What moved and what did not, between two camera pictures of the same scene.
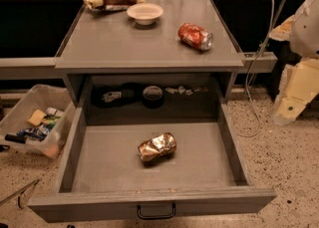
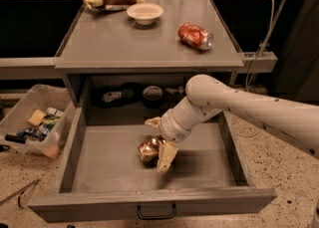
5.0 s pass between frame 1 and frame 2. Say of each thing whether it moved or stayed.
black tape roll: stayed
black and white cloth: stayed
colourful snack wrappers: stayed
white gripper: moved
